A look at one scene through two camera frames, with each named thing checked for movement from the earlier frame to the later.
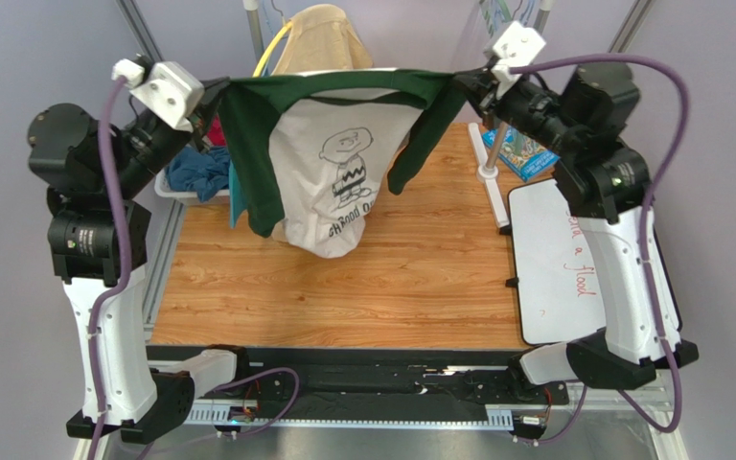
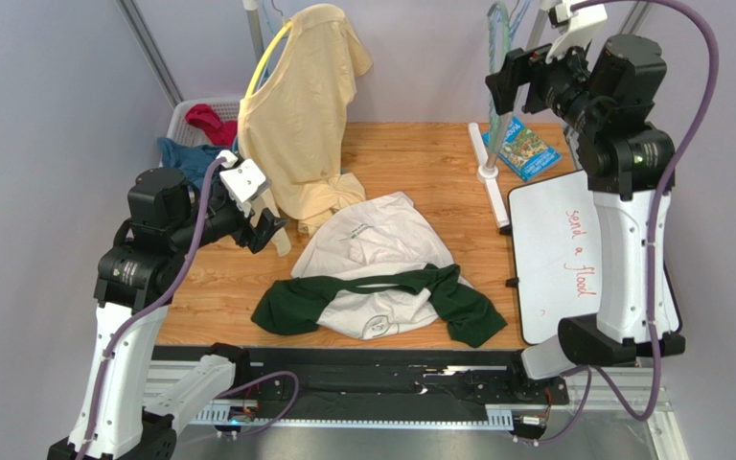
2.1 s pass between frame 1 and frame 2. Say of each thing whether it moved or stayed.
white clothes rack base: stayed
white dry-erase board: stayed
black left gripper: moved
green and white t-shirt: moved
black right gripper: moved
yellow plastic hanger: stayed
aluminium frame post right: stayed
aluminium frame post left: stayed
